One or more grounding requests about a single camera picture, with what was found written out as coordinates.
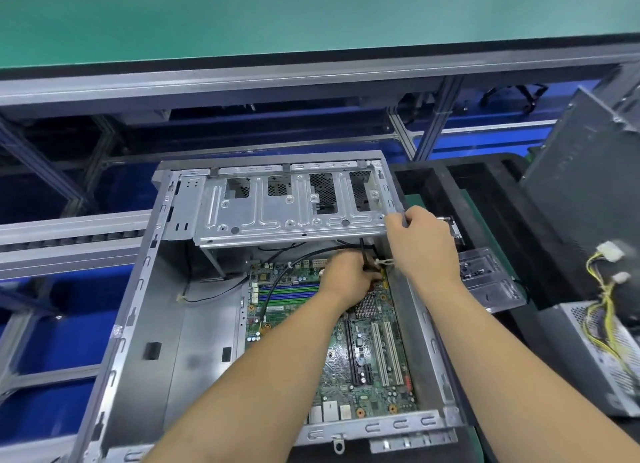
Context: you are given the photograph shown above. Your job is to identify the person's left hand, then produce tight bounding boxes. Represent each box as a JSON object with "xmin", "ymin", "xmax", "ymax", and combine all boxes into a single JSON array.
[{"xmin": 314, "ymin": 248, "xmax": 387, "ymax": 315}]

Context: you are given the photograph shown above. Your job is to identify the person's right hand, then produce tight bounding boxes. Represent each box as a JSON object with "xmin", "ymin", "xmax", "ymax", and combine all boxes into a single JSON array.
[{"xmin": 384, "ymin": 204, "xmax": 464, "ymax": 301}]

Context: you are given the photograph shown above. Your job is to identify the black cable orange plug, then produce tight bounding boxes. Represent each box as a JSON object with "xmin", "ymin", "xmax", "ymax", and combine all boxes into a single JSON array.
[{"xmin": 258, "ymin": 242, "xmax": 373, "ymax": 314}]

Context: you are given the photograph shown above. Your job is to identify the green motherboard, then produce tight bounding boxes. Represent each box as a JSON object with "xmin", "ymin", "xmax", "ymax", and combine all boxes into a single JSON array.
[{"xmin": 243, "ymin": 254, "xmax": 420, "ymax": 427}]

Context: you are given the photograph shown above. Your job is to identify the grey metal computer case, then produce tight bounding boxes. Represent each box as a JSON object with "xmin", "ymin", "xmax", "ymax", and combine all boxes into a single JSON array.
[{"xmin": 68, "ymin": 150, "xmax": 467, "ymax": 463}]

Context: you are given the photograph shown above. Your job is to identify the person's left forearm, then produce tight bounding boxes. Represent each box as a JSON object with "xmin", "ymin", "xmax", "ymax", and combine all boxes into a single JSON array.
[{"xmin": 140, "ymin": 296, "xmax": 351, "ymax": 463}]

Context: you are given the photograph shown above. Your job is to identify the clear plastic screw tray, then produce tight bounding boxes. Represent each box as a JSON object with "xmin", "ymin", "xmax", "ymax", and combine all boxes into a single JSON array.
[{"xmin": 457, "ymin": 244, "xmax": 529, "ymax": 315}]

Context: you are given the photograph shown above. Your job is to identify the grey power supply unit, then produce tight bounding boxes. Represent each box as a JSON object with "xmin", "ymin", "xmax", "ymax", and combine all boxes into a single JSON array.
[{"xmin": 538, "ymin": 300, "xmax": 640, "ymax": 420}]

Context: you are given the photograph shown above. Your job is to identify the green conveyor belt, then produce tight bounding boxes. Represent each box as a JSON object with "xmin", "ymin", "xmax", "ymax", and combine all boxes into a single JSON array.
[{"xmin": 0, "ymin": 0, "xmax": 640, "ymax": 79}]

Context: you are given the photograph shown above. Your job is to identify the yellow black cable bundle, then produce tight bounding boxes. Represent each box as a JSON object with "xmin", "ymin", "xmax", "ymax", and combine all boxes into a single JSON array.
[{"xmin": 584, "ymin": 240, "xmax": 637, "ymax": 379}]

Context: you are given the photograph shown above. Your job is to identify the grey flat metal rail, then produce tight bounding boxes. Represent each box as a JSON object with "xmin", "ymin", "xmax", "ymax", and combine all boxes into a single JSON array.
[{"xmin": 0, "ymin": 208, "xmax": 154, "ymax": 282}]

